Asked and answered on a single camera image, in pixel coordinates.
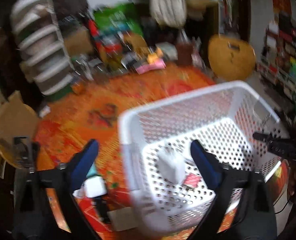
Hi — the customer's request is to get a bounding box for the green shopping bag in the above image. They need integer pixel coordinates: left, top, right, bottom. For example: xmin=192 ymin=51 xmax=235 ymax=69
xmin=93 ymin=3 xmax=143 ymax=36

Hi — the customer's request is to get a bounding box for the white shelf with boxes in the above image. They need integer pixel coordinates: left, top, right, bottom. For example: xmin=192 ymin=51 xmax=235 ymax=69
xmin=256 ymin=12 xmax=296 ymax=99

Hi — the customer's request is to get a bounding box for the wooden chair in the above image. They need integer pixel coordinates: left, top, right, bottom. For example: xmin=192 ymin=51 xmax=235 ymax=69
xmin=208 ymin=34 xmax=256 ymax=81

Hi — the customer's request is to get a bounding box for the beige hanging tote bag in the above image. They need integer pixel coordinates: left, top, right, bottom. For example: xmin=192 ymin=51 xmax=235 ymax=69
xmin=150 ymin=0 xmax=187 ymax=29

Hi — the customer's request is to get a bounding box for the black phone holder stand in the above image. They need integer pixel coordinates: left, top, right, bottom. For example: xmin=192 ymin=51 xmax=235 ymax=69
xmin=13 ymin=136 xmax=40 ymax=173

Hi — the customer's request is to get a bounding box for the brown ceramic mug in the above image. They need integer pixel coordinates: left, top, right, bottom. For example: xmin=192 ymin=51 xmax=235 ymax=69
xmin=176 ymin=43 xmax=193 ymax=66

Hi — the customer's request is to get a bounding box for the white plastic drawer tower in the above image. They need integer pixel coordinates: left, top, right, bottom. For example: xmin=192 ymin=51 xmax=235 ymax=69
xmin=10 ymin=0 xmax=73 ymax=96

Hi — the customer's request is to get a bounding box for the cardboard box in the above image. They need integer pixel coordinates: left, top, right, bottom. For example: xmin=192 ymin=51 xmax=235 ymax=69
xmin=64 ymin=27 xmax=94 ymax=57

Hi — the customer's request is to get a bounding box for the white usb wall charger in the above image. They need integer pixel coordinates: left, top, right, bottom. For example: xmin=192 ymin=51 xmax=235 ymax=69
xmin=84 ymin=176 xmax=107 ymax=198

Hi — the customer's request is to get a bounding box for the white usb charger in basket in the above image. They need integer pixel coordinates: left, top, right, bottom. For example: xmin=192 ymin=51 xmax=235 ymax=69
xmin=157 ymin=152 xmax=185 ymax=184

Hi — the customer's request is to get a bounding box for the red polka dot charger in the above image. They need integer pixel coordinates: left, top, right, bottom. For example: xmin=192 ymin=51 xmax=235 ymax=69
xmin=183 ymin=173 xmax=202 ymax=189

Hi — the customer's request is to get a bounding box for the white perforated plastic basket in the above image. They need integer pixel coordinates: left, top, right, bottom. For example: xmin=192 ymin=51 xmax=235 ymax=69
xmin=118 ymin=81 xmax=288 ymax=237

